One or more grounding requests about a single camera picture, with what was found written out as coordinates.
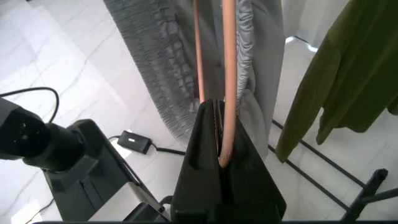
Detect pale grey shorts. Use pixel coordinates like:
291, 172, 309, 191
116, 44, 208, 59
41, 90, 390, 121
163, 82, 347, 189
103, 0, 286, 160

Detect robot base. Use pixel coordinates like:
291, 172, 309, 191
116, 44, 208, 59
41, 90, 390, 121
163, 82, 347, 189
43, 119, 171, 222

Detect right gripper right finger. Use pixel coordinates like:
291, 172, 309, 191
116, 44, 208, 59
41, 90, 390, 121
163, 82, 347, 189
222, 114, 287, 222

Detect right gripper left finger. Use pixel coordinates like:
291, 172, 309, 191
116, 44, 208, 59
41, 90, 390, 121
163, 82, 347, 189
170, 98, 223, 222

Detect green long-sleeved shirt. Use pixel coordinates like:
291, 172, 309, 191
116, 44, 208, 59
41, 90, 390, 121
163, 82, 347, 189
275, 0, 398, 164

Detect black power adapter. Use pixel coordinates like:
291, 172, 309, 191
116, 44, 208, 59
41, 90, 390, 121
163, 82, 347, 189
117, 129, 153, 155

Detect black clothes rack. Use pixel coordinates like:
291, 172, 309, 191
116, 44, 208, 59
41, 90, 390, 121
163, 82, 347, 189
267, 119, 398, 222

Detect black cable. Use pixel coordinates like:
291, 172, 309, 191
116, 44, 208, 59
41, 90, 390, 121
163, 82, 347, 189
0, 86, 60, 124
108, 134, 187, 156

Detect white curtain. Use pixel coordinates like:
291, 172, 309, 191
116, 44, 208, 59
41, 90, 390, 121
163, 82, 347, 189
281, 0, 351, 52

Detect pink clothes hanger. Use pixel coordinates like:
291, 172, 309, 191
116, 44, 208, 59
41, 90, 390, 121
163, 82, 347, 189
193, 0, 239, 169

